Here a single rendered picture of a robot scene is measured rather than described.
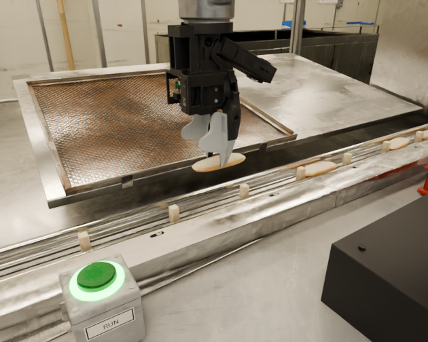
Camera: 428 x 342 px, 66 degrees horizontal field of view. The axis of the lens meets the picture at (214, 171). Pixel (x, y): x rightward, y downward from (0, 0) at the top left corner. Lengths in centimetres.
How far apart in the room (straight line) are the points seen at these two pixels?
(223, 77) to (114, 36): 353
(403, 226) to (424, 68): 79
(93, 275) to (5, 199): 42
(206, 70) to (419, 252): 35
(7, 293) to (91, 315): 13
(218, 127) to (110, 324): 29
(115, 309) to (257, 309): 18
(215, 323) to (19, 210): 44
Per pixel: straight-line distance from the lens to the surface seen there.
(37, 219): 67
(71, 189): 58
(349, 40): 338
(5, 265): 53
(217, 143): 50
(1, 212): 72
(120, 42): 400
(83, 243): 51
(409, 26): 124
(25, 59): 415
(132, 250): 47
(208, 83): 46
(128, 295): 37
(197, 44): 47
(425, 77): 122
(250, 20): 516
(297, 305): 46
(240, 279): 48
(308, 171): 70
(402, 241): 46
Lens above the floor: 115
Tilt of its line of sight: 26 degrees down
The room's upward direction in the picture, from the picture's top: straight up
